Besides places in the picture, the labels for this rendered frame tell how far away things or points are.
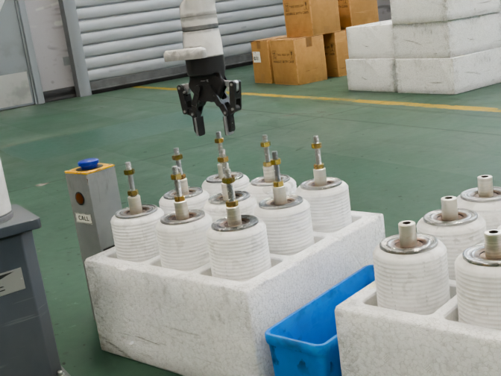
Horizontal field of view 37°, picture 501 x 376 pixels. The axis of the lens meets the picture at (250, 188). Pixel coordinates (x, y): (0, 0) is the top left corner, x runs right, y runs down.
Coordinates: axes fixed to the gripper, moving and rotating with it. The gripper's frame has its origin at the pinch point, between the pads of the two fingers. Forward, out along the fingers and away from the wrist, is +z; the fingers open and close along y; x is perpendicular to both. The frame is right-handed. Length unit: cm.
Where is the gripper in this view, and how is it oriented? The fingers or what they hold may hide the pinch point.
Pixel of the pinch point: (214, 128)
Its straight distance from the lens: 150.4
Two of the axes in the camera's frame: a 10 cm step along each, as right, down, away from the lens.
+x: -5.2, 2.6, -8.1
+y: -8.5, -0.1, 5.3
